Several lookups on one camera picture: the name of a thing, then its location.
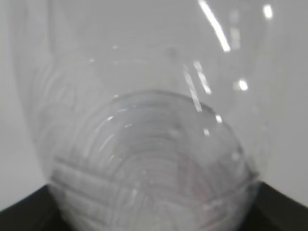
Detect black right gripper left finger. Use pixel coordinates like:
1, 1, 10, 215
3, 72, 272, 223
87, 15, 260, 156
0, 185, 72, 231

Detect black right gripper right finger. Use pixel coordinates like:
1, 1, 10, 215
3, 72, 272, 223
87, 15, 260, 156
243, 183, 308, 231

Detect clear water bottle red label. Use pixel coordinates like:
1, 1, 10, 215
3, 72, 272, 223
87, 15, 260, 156
5, 0, 274, 231

